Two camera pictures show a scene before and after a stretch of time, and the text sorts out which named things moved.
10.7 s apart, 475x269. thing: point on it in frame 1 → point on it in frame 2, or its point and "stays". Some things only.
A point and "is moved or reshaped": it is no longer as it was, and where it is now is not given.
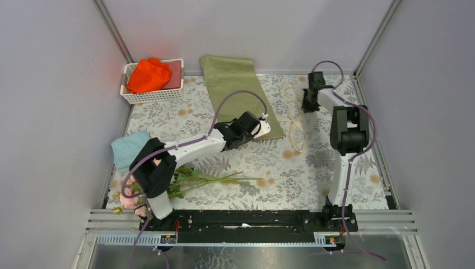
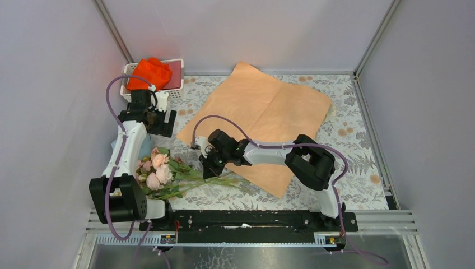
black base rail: [247, 226] stays
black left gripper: [249, 136] → [163, 129]
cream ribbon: [297, 134] is moved or reshaped
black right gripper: [305, 107] → [210, 171]
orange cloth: [150, 74] stays
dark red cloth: [175, 79] stays
